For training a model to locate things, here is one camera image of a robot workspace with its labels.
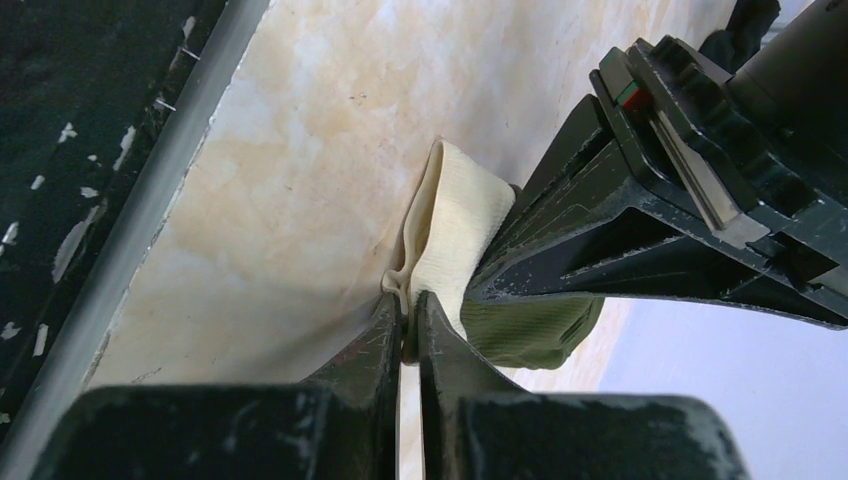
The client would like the black underwear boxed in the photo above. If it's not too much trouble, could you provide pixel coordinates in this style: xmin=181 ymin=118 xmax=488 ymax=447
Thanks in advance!
xmin=698 ymin=0 xmax=781 ymax=73

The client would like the dark green underwear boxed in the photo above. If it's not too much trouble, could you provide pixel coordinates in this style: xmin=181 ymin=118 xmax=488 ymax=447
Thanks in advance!
xmin=381 ymin=139 xmax=604 ymax=370

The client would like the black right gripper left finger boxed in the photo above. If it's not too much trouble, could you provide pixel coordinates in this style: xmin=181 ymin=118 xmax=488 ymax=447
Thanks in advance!
xmin=33 ymin=294 xmax=402 ymax=479

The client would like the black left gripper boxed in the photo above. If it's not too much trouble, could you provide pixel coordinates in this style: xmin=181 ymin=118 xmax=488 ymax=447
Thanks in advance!
xmin=469 ymin=1 xmax=847 ymax=330

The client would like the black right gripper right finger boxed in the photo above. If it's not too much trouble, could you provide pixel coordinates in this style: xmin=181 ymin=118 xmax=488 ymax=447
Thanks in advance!
xmin=415 ymin=292 xmax=749 ymax=479

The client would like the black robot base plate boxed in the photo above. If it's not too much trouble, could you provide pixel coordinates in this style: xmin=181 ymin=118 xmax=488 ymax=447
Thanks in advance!
xmin=1 ymin=1 xmax=225 ymax=434

